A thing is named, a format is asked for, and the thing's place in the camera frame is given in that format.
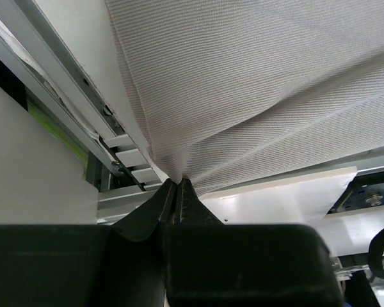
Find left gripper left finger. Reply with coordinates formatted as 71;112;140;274
110;179;177;288

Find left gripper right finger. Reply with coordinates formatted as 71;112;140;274
174;178;223;226

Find grey trousers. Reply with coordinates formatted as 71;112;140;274
106;1;384;194

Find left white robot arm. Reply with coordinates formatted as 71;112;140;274
113;178;378;306

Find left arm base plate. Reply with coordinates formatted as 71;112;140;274
327;172;384;214

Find left aluminium rail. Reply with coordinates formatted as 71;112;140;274
0;1;164;224

